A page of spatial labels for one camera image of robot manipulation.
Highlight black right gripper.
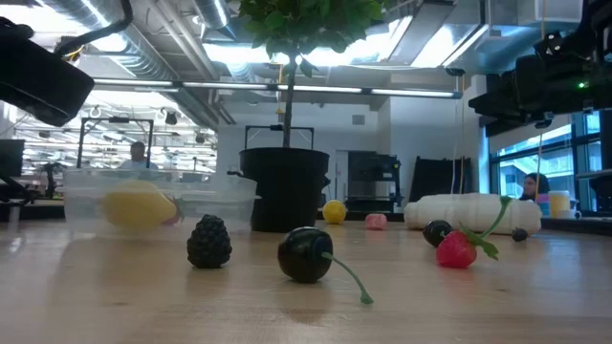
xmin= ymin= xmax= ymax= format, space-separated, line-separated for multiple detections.
xmin=468 ymin=53 xmax=582 ymax=120

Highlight dark grape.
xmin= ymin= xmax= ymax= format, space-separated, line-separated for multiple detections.
xmin=422 ymin=219 xmax=453 ymax=248

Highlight red toy strawberry long stem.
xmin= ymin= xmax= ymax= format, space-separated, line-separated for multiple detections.
xmin=434 ymin=194 xmax=513 ymax=269

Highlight pink toy raspberry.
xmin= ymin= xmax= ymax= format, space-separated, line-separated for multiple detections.
xmin=364 ymin=212 xmax=388 ymax=231

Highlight green plant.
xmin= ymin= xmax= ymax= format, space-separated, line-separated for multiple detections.
xmin=237 ymin=0 xmax=391 ymax=234

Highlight dark toy cherry green stem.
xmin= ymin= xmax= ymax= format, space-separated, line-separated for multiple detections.
xmin=276 ymin=226 xmax=375 ymax=306

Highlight clear plastic tupperware container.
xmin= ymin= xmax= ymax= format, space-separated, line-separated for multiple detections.
xmin=61 ymin=166 xmax=262 ymax=235

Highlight black toy blackberry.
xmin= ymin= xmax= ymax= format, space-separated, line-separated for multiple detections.
xmin=186 ymin=213 xmax=233 ymax=269

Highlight red toy strawberry green leaves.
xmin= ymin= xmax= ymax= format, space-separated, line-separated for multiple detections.
xmin=162 ymin=198 xmax=184 ymax=226

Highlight yellow toy lemon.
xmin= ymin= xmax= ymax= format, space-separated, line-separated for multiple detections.
xmin=102 ymin=180 xmax=179 ymax=229

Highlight person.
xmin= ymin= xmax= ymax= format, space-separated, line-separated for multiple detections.
xmin=119 ymin=140 xmax=159 ymax=171
xmin=519 ymin=171 xmax=551 ymax=202

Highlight black panel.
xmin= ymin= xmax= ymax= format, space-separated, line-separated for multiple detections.
xmin=408 ymin=155 xmax=473 ymax=203

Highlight white plaid folded cloth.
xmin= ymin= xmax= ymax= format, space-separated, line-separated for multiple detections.
xmin=404 ymin=192 xmax=543 ymax=235

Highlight yellow cup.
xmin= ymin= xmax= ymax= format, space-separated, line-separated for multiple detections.
xmin=548 ymin=189 xmax=572 ymax=219

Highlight black machine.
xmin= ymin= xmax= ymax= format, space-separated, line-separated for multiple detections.
xmin=346 ymin=150 xmax=404 ymax=215

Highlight long ceiling light bar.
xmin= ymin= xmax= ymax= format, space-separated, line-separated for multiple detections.
xmin=93 ymin=77 xmax=464 ymax=100

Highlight yellow round toy fruit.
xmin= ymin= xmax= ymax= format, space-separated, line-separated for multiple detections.
xmin=321 ymin=199 xmax=348 ymax=226

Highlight black background monitor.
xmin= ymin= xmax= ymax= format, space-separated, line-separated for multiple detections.
xmin=0 ymin=139 xmax=25 ymax=178

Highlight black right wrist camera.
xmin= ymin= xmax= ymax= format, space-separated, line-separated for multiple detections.
xmin=534 ymin=29 xmax=564 ymax=56

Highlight black metal rig frame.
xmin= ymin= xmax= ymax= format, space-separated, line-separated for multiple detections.
xmin=76 ymin=116 xmax=155 ymax=171

